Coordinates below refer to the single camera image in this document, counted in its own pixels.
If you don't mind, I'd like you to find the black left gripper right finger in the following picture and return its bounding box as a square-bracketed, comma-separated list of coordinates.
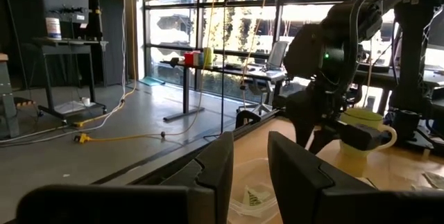
[267, 130, 379, 224]

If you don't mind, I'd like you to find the green ceramic mug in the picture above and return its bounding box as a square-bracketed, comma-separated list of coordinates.
[339, 107, 398, 159]

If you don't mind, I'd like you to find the open grey laptop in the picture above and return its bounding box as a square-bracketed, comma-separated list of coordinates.
[265, 40, 289, 71]

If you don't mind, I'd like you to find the grey office chair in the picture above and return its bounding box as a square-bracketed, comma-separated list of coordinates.
[237, 76, 275, 116]

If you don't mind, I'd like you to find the black metal table frame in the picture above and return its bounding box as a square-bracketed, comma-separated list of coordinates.
[92, 108, 444, 187]

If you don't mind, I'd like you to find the clear plastic bag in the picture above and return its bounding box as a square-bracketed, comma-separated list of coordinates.
[227, 157, 282, 224]

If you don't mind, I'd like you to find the black desk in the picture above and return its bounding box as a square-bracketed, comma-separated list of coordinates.
[161, 59, 289, 123]
[353, 62, 444, 114]

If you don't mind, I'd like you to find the white cable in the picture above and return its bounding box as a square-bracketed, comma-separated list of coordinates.
[0, 0, 128, 145]

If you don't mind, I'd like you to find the grey stand wooden top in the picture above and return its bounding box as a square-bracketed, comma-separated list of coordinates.
[0, 53, 37, 140]

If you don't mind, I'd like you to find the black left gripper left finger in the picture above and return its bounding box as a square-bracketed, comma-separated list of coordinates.
[159, 131, 235, 224]

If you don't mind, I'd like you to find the black rolling cart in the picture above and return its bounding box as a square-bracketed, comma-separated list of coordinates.
[33, 36, 108, 121]

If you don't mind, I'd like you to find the yellow-green container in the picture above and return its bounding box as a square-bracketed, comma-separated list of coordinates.
[203, 46, 214, 68]

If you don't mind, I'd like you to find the teal floor mat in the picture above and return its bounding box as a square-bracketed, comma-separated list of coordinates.
[138, 76, 166, 87]

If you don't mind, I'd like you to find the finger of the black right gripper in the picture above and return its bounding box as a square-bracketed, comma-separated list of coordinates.
[293, 118, 316, 148]
[307, 128, 336, 155]

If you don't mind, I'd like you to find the pale canister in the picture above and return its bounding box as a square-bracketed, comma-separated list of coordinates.
[192, 50, 205, 67]

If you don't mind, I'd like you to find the black backdrop panel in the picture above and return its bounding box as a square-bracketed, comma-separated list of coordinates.
[79, 0, 126, 88]

